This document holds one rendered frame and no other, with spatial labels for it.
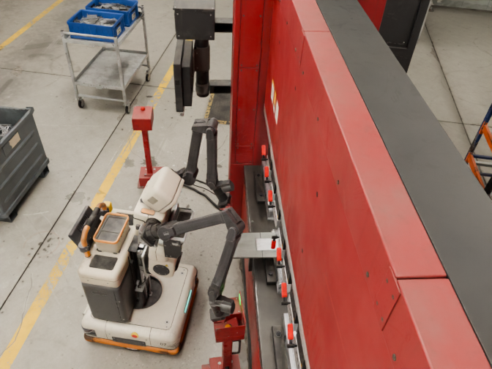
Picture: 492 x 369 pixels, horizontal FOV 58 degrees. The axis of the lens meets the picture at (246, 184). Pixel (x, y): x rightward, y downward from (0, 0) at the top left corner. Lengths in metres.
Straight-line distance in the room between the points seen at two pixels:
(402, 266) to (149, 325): 2.41
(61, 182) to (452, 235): 4.04
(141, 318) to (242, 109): 1.54
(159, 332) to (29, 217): 1.83
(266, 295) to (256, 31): 1.50
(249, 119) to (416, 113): 1.83
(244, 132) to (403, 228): 2.21
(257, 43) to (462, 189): 1.87
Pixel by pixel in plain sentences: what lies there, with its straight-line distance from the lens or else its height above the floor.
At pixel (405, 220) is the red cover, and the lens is 0.97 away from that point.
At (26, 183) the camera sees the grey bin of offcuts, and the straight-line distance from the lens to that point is 4.48.
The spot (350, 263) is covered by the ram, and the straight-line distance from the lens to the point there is 1.17.
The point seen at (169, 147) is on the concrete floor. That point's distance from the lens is 4.84.
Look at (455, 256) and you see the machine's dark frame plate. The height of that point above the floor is 2.30.
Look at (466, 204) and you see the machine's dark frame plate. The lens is 1.06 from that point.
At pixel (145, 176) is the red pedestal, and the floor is 0.12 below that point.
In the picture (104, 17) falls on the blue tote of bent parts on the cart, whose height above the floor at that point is 0.95.
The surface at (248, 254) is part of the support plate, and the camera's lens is 2.50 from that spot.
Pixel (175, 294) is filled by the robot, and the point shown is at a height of 0.28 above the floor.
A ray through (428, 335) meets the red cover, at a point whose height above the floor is 2.30.
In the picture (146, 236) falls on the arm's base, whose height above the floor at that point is 1.20.
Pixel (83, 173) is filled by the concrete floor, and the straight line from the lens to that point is 4.67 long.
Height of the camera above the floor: 2.95
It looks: 42 degrees down
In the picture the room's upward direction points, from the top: 4 degrees clockwise
